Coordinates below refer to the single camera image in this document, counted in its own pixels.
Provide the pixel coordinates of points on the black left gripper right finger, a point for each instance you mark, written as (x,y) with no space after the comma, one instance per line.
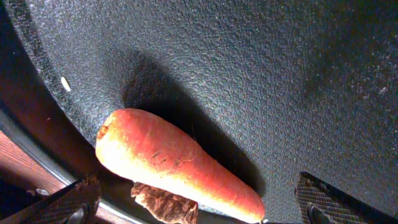
(320,202)

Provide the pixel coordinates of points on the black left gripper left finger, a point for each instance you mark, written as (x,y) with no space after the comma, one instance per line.
(76,203)

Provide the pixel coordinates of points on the brown ginger piece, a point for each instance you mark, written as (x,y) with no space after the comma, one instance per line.
(165,206)

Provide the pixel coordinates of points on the round black serving tray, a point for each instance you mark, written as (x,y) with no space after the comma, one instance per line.
(270,89)

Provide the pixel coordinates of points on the orange carrot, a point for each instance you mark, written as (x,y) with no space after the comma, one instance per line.
(142,147)

